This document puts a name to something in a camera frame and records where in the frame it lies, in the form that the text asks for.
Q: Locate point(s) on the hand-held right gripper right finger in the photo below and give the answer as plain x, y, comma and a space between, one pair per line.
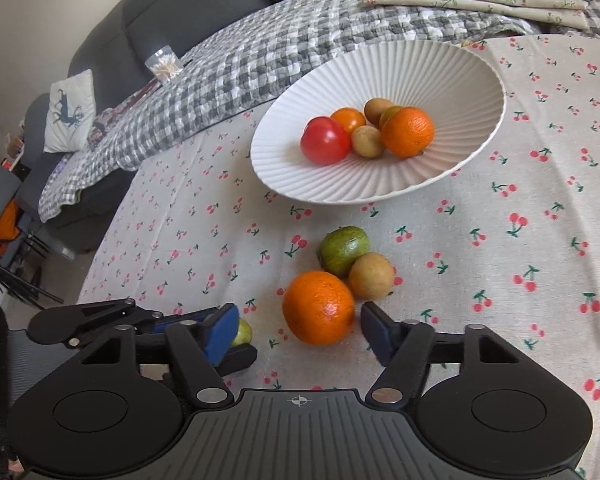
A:
377, 332

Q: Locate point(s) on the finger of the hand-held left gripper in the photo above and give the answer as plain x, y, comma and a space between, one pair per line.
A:
79, 322
242, 356

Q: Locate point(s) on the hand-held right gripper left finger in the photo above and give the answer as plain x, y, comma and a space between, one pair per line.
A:
222, 332

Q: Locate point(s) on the light green tomato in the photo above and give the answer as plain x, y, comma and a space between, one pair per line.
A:
244, 332

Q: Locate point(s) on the small brown fruit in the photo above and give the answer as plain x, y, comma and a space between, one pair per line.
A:
377, 110
372, 275
367, 141

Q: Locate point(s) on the orange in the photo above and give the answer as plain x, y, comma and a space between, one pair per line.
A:
407, 132
317, 307

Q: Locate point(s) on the dark green tomato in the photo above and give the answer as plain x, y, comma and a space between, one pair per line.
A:
342, 250

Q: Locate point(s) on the red tomato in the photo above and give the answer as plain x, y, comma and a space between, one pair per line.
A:
325, 140

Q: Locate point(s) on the small orange tomato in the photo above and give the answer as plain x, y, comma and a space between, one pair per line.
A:
349, 117

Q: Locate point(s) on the white ribbed plate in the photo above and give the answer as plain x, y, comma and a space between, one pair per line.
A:
430, 80

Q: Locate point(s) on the orange cloth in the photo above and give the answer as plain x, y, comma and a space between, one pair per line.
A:
7, 222

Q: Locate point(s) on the cherry print tablecloth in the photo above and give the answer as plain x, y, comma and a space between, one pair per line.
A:
480, 210

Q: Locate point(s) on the paisley patterned cloth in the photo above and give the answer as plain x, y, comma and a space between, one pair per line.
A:
104, 125

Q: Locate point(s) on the white deer print cushion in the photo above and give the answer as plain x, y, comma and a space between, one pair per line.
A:
69, 112

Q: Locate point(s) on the clear cotton swab box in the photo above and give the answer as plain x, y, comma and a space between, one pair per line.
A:
163, 65

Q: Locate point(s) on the grey checked quilt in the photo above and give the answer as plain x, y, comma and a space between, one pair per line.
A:
255, 45

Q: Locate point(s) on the grey sofa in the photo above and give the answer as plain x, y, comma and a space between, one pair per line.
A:
144, 20

